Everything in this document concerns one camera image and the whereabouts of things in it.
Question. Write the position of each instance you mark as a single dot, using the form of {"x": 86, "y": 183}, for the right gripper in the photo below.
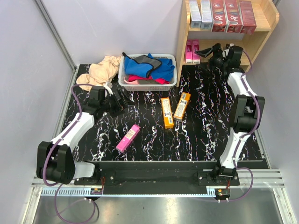
{"x": 205, "y": 52}

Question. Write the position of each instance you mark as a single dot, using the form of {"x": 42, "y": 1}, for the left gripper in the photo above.
{"x": 122, "y": 104}

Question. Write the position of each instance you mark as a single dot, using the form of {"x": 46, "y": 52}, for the silver toothpaste box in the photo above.
{"x": 195, "y": 14}
{"x": 206, "y": 15}

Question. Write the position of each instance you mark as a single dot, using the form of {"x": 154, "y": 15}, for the red 3D toothpaste box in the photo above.
{"x": 234, "y": 21}
{"x": 219, "y": 16}

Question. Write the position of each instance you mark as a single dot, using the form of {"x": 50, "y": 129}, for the pink toothpaste box small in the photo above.
{"x": 128, "y": 138}

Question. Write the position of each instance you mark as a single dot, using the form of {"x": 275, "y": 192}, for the dark red toothpaste box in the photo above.
{"x": 248, "y": 18}

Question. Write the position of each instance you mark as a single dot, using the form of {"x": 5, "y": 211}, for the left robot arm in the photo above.
{"x": 55, "y": 163}

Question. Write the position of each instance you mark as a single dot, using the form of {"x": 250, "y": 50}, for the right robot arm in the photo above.
{"x": 246, "y": 111}

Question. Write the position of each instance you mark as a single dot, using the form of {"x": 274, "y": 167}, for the wooden shelf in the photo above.
{"x": 266, "y": 16}

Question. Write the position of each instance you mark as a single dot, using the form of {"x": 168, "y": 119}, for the magenta cloth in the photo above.
{"x": 134, "y": 79}

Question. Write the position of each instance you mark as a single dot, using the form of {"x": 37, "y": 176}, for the white plastic basket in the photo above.
{"x": 150, "y": 86}

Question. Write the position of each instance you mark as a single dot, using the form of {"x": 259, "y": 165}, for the blue cloth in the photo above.
{"x": 147, "y": 65}

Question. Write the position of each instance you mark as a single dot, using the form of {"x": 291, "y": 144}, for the beige cloth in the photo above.
{"x": 101, "y": 73}

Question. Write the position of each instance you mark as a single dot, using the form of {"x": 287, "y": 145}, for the yellow toothpaste box left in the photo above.
{"x": 167, "y": 113}

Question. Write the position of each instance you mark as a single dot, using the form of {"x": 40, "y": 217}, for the yellow toothpaste box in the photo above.
{"x": 167, "y": 113}
{"x": 181, "y": 107}

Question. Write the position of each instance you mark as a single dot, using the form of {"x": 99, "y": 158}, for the yellow toothpaste box right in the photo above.
{"x": 181, "y": 107}

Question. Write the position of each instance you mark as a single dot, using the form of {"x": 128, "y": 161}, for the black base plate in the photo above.
{"x": 151, "y": 178}

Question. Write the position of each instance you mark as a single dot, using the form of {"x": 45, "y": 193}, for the aluminium rail frame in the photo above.
{"x": 260, "y": 197}

